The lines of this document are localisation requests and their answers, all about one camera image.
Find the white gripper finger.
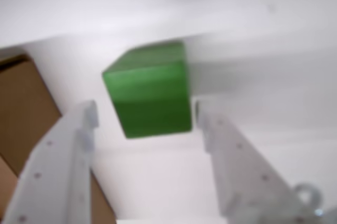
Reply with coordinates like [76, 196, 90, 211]
[194, 99, 298, 224]
[0, 99, 98, 224]

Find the green cube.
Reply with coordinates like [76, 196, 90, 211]
[101, 40, 194, 140]

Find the brown cardboard box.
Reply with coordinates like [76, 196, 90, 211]
[0, 54, 118, 224]

